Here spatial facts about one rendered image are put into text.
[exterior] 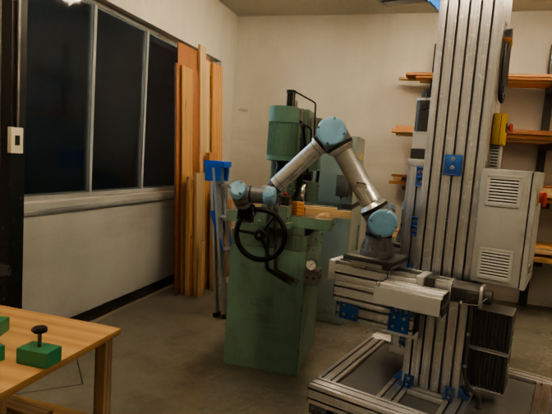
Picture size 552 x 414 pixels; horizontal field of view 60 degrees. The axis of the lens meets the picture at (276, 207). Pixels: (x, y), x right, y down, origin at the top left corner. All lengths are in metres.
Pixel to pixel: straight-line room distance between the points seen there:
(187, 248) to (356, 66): 2.50
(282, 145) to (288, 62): 2.63
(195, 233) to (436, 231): 2.34
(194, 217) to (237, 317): 1.43
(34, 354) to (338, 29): 4.30
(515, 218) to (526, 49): 3.19
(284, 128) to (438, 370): 1.45
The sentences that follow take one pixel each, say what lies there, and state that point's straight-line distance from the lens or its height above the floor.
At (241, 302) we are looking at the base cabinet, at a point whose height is 0.38.
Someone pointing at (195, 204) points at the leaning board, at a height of 0.78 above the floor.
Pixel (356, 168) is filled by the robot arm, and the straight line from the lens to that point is 1.94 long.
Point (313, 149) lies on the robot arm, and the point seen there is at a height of 1.26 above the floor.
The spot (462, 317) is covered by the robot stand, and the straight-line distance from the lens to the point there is 2.24.
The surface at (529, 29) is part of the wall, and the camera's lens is 5.17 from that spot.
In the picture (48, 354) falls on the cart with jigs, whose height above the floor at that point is 0.57.
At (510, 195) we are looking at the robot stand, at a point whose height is 1.13.
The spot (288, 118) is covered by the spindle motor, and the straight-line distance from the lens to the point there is 2.71.
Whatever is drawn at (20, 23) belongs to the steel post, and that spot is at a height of 1.78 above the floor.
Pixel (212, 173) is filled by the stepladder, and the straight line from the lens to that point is 3.53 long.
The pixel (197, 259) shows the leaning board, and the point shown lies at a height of 0.31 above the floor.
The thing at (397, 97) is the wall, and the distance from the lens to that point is 4.99.
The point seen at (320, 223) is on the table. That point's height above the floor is 0.88.
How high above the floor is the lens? 1.21
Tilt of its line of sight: 6 degrees down
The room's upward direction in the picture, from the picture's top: 4 degrees clockwise
